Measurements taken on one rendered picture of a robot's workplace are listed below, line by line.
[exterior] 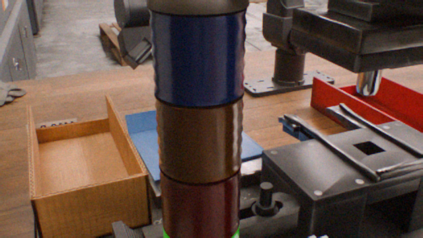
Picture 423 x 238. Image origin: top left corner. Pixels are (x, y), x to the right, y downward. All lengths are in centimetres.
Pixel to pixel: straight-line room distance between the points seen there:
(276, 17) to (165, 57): 67
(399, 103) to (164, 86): 67
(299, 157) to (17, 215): 34
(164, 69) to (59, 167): 48
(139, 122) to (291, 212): 33
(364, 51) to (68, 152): 46
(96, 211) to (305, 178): 22
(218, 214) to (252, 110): 60
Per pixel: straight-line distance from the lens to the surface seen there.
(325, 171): 45
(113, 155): 63
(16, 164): 66
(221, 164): 17
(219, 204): 18
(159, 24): 15
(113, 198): 47
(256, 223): 38
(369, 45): 36
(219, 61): 15
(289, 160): 46
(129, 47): 65
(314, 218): 42
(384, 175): 45
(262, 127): 71
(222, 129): 16
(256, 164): 57
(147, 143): 62
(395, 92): 80
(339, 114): 58
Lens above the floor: 122
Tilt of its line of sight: 26 degrees down
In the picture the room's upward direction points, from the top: straight up
